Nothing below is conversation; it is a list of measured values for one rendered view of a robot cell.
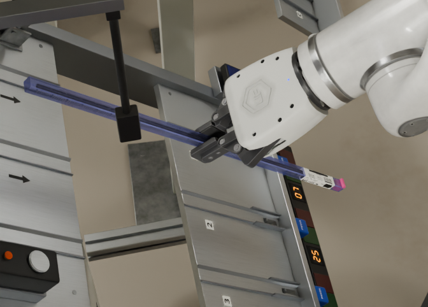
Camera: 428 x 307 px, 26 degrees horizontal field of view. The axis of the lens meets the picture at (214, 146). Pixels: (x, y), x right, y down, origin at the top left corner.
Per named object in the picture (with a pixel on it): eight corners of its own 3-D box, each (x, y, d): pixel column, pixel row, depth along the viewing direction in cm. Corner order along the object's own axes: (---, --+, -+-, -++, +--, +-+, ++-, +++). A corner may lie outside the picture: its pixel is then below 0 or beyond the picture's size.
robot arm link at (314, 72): (306, 18, 103) (284, 32, 104) (327, 81, 98) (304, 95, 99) (343, 48, 109) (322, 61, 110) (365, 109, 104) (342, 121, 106)
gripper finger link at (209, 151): (232, 124, 108) (188, 151, 111) (238, 147, 106) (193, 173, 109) (248, 133, 110) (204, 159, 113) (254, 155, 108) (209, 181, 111)
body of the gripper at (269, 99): (292, 27, 104) (214, 76, 109) (315, 100, 99) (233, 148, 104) (325, 53, 110) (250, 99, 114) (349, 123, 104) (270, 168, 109)
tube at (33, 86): (335, 183, 128) (341, 179, 128) (338, 192, 128) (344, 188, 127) (23, 81, 95) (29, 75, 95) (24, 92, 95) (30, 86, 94)
